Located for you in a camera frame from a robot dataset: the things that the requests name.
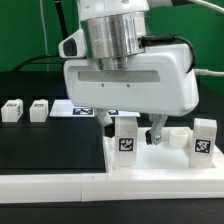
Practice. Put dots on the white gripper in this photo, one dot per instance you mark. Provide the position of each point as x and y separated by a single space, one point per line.
158 81

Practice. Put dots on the white square tabletop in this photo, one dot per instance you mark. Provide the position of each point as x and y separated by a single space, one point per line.
172 153

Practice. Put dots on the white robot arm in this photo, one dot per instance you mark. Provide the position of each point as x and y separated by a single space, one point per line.
115 64

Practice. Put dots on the white marker sheet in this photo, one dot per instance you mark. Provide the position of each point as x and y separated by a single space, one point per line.
65 108

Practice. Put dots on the white L-shaped obstacle wall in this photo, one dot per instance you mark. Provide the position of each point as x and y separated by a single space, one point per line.
108 187

